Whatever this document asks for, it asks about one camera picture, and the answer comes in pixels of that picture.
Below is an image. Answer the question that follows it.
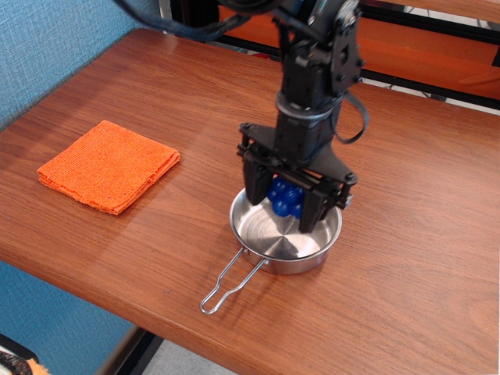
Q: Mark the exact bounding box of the black table leg frame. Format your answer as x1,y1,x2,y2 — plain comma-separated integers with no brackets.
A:
95,325,163,375

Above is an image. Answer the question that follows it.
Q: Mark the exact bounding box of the stainless steel pan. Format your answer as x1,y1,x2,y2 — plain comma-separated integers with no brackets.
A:
199,190,343,315

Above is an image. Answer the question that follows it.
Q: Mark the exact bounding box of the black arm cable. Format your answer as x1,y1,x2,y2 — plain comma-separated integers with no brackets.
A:
112,0,251,43

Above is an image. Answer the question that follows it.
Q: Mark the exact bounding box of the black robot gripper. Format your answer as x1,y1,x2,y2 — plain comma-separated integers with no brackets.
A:
238,111,358,234

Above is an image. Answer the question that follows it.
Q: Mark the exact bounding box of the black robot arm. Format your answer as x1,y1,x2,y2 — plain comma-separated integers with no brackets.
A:
223,1,369,233

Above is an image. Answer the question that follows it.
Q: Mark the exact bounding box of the folded orange cloth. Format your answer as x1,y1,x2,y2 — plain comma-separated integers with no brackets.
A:
37,120,180,216

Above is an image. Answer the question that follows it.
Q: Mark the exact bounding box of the orange object bottom left corner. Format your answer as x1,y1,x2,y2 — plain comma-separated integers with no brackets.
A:
0,347,50,375

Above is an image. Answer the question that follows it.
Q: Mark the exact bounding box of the blue plastic grape bunch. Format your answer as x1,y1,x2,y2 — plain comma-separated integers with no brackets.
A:
266,177,305,220

